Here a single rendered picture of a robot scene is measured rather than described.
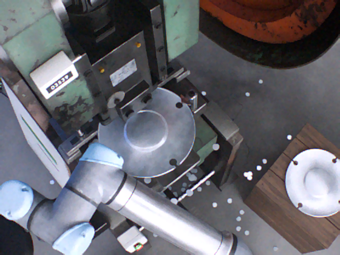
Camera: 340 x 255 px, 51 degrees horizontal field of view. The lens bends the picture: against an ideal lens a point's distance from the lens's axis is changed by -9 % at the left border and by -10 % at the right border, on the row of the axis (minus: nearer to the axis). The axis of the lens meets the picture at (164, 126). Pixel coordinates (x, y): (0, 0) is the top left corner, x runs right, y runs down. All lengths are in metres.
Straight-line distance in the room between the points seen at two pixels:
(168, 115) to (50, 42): 0.62
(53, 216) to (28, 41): 0.31
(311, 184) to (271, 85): 0.75
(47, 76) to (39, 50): 0.05
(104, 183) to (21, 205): 0.16
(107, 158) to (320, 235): 1.08
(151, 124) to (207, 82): 1.00
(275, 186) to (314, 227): 0.24
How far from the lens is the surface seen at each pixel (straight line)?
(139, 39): 0.87
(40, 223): 0.72
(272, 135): 2.03
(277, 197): 1.57
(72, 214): 0.70
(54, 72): 0.64
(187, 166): 1.11
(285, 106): 2.12
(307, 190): 1.61
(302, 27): 0.85
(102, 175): 0.71
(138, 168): 1.12
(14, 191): 0.73
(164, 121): 1.16
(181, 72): 1.29
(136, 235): 1.24
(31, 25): 0.59
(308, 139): 1.68
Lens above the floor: 1.85
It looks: 67 degrees down
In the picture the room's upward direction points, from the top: 8 degrees counter-clockwise
